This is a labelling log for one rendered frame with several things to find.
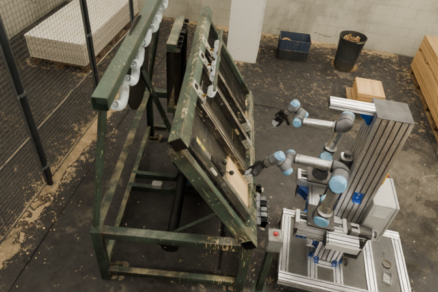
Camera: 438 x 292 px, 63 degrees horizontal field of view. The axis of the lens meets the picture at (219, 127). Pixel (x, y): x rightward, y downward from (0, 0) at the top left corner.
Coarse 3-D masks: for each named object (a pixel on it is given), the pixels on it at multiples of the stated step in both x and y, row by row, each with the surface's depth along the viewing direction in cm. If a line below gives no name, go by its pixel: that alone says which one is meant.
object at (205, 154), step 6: (192, 138) 265; (198, 138) 265; (198, 144) 262; (198, 150) 266; (204, 156) 270; (210, 156) 274; (210, 162) 274; (222, 180) 286; (228, 186) 290; (234, 192) 295; (234, 198) 299; (240, 198) 303; (240, 204) 304; (246, 210) 309
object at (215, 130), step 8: (200, 88) 282; (216, 88) 278; (200, 96) 277; (200, 104) 284; (200, 112) 289; (208, 112) 294; (208, 120) 294; (216, 128) 299; (216, 136) 305; (224, 136) 309; (224, 144) 310; (224, 152) 316; (232, 152) 315; (232, 160) 322; (240, 160) 327; (240, 168) 328; (248, 176) 334
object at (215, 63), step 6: (222, 30) 346; (216, 42) 340; (216, 48) 341; (216, 60) 301; (216, 66) 292; (216, 72) 285; (210, 78) 294; (216, 78) 279; (216, 84) 274; (210, 90) 279; (210, 96) 280
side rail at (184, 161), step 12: (180, 156) 237; (192, 156) 244; (180, 168) 244; (192, 168) 243; (192, 180) 250; (204, 180) 250; (204, 192) 259; (216, 192) 261; (216, 204) 266; (228, 204) 273; (228, 216) 275; (228, 228) 284; (240, 228) 284; (240, 240) 294
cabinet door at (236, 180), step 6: (228, 156) 318; (228, 162) 312; (228, 168) 307; (234, 168) 321; (228, 174) 303; (234, 174) 317; (240, 174) 330; (228, 180) 298; (234, 180) 312; (240, 180) 326; (234, 186) 306; (240, 186) 320; (246, 186) 335; (240, 192) 315; (246, 192) 330; (246, 198) 325; (246, 204) 320
